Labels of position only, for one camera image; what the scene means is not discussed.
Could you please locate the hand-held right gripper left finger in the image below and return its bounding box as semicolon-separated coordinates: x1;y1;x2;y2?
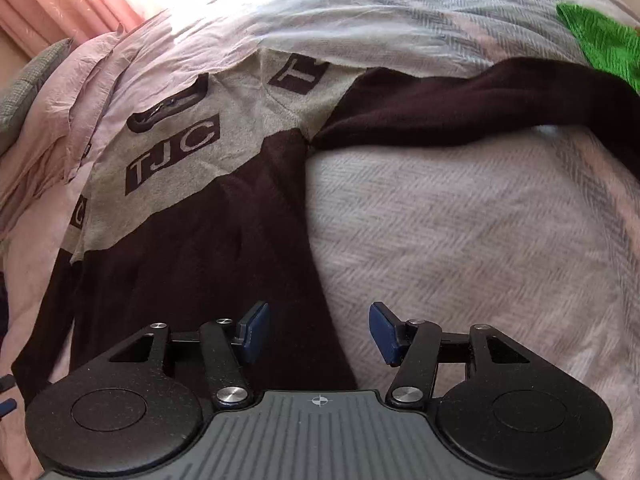
107;301;271;408

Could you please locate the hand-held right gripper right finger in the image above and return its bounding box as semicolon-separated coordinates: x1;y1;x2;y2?
369;302;532;407

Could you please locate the dark brown and grey sweater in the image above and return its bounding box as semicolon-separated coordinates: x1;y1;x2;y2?
10;47;640;406

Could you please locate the pink and grey bed quilt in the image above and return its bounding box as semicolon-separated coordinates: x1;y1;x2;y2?
0;0;640;480

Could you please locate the grey pillow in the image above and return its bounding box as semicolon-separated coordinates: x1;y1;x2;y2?
0;37;74;157

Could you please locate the pink pillow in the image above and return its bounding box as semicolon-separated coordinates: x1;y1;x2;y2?
0;22;251;256

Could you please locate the green cloth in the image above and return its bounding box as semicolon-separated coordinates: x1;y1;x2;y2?
556;2;640;92

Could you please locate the pink curtain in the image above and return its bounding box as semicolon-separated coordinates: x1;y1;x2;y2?
0;0;147;58

